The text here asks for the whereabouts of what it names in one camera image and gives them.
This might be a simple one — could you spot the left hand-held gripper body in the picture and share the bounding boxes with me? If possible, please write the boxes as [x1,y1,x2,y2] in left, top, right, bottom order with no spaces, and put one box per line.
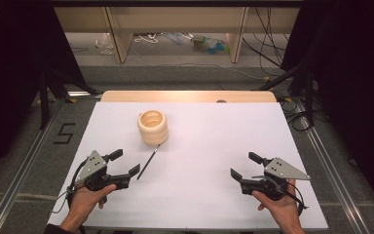
[74,149,131,193]

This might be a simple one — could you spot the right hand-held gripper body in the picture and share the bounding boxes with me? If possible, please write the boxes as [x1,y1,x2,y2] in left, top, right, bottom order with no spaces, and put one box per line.
[240,157,312,202]

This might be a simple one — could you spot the person's left hand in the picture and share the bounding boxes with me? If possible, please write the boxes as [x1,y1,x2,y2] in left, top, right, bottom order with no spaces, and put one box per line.
[66,183,118,226]

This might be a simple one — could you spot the person's right hand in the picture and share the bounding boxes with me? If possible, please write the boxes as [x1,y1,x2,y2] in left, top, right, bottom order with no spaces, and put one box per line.
[251,178,302,226]

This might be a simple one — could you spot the ribbed wooden cup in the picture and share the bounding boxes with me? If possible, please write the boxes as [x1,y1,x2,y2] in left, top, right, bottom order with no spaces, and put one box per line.
[137,109,169,146]

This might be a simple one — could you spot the white table sheet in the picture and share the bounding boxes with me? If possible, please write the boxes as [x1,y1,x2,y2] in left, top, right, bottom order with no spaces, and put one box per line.
[47,101,329,230]

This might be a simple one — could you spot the black metal stand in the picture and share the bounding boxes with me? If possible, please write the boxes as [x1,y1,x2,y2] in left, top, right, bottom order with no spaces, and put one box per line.
[38,67,100,131]
[258,60,317,129]

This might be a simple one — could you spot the clear plastic bag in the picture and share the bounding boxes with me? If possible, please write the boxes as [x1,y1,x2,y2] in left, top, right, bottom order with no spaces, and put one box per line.
[94,32,117,56]

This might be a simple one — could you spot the black curtain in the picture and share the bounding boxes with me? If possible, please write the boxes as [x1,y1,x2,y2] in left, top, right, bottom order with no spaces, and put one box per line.
[0,0,86,188]
[280,0,374,222]

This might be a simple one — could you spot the colourful plastic bag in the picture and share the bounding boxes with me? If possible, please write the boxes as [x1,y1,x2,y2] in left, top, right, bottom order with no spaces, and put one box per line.
[190,33,230,56]

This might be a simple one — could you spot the light wooden shelf unit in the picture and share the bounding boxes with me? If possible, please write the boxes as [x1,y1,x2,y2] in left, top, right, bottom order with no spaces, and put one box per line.
[54,6,301,64]

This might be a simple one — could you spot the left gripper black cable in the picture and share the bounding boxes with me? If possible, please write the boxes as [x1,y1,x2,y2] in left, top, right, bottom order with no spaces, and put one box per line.
[51,159,90,215]

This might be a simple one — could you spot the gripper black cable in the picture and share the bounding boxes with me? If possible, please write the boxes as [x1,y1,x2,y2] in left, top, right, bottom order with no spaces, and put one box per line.
[51,159,90,215]
[283,179,310,216]

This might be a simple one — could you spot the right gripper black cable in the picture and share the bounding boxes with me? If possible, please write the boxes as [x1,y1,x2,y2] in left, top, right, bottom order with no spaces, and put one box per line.
[283,179,310,216]

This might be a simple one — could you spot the aluminium floor rail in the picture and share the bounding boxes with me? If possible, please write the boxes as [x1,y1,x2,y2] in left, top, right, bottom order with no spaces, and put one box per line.
[292,97,372,234]
[0,98,66,234]

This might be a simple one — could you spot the black floor cables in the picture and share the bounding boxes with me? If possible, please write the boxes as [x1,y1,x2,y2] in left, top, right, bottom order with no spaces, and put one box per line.
[276,93,330,133]

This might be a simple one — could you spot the white cord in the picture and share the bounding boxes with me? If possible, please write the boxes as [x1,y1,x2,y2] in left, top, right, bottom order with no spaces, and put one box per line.
[133,32,164,45]

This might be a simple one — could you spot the black hanging cables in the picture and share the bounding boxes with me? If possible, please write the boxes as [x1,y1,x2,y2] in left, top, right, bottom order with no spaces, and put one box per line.
[242,7,290,70]

